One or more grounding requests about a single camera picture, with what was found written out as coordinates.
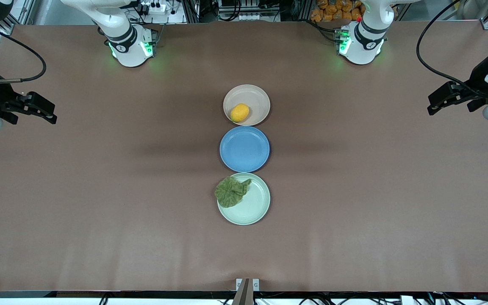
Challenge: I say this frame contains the yellow lemon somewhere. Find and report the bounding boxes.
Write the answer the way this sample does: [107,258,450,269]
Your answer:
[230,103,250,123]

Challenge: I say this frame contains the green lettuce leaf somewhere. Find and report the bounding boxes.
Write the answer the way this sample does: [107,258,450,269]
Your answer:
[214,176,252,208]

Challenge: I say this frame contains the orange snack bags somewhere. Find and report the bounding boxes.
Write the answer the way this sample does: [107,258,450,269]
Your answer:
[310,0,364,22]

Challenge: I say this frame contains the white power strip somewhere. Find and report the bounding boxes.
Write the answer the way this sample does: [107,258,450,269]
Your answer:
[137,0,169,16]

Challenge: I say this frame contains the beige round plate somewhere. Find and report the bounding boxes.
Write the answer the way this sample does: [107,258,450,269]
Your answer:
[223,84,271,127]

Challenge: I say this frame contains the blue round plate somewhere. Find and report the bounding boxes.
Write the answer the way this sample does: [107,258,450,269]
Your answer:
[219,126,270,173]

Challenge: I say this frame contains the pale green round plate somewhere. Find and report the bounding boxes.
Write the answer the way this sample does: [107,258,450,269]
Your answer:
[217,172,271,225]

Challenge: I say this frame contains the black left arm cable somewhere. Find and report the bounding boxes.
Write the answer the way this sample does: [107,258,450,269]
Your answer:
[416,0,488,92]

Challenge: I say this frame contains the metal table edge bracket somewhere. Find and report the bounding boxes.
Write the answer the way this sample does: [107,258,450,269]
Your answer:
[232,278,261,305]

